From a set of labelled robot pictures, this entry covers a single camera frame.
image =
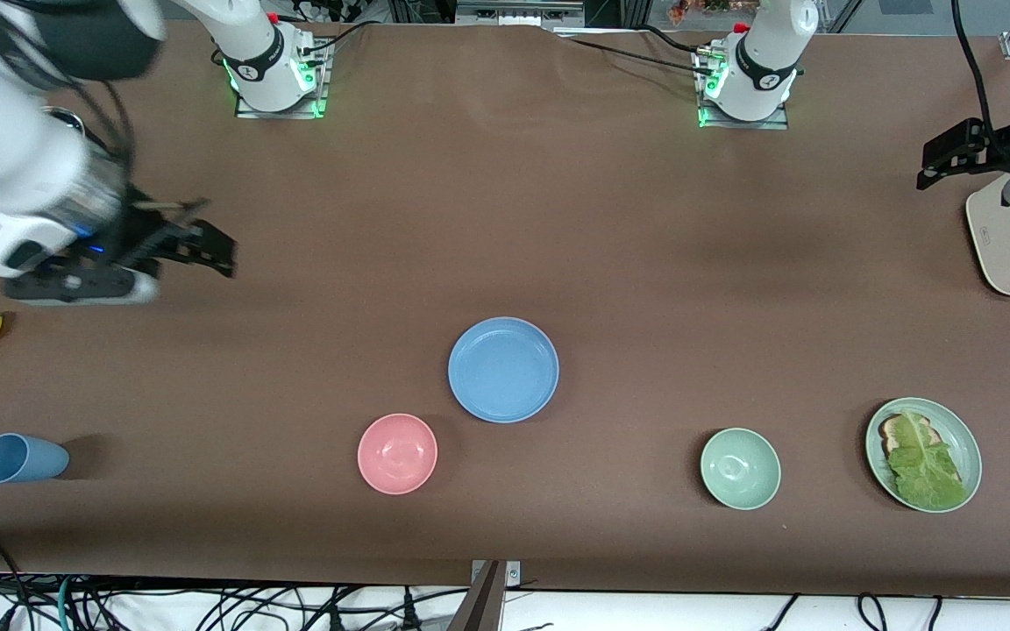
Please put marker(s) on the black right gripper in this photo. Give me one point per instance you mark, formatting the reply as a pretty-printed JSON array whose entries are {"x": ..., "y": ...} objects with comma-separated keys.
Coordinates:
[{"x": 147, "y": 237}]

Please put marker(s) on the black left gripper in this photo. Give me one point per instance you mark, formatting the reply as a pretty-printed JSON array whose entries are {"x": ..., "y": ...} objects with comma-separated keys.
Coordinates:
[{"x": 993, "y": 145}]

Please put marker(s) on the blue plate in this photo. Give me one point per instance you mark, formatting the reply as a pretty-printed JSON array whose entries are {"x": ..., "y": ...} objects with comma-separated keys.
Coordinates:
[{"x": 503, "y": 370}]

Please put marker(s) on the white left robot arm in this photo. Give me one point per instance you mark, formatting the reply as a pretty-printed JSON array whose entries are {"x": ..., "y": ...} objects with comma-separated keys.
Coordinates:
[{"x": 768, "y": 53}]

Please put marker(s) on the pink bowl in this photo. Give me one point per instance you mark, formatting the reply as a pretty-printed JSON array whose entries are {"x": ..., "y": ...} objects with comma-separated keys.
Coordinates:
[{"x": 397, "y": 454}]

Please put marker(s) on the blue cup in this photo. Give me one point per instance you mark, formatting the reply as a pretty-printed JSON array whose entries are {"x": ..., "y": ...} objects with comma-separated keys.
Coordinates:
[{"x": 23, "y": 458}]

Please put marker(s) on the bread slice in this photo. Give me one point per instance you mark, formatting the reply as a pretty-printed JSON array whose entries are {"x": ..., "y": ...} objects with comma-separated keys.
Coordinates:
[{"x": 889, "y": 429}]

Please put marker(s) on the green plate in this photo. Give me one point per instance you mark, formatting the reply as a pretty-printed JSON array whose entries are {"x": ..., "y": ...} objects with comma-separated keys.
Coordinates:
[{"x": 965, "y": 443}]

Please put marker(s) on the brown table cover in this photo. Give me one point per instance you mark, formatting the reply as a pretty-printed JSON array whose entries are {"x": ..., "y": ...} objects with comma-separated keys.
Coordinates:
[{"x": 505, "y": 219}]

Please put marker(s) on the green lettuce leaf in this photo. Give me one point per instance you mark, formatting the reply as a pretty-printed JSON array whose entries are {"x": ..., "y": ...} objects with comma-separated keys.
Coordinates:
[{"x": 926, "y": 469}]

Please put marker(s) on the green bowl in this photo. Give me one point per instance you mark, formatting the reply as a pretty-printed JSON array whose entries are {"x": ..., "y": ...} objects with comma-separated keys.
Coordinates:
[{"x": 740, "y": 469}]

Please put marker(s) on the dark metal bar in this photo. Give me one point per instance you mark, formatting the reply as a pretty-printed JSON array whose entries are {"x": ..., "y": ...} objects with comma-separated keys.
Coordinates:
[{"x": 483, "y": 605}]

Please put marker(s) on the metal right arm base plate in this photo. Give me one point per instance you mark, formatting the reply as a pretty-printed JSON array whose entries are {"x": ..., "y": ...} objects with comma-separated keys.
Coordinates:
[{"x": 246, "y": 109}]

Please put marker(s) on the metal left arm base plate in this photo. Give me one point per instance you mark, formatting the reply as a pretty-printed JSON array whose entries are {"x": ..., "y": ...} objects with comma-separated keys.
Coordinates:
[{"x": 777, "y": 121}]

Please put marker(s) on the grey aluminium frame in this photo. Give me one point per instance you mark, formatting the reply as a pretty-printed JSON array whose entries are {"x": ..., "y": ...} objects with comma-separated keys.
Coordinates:
[{"x": 514, "y": 10}]

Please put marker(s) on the grey metal bracket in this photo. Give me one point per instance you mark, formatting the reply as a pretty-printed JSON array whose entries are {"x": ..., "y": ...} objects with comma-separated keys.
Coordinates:
[{"x": 514, "y": 574}]

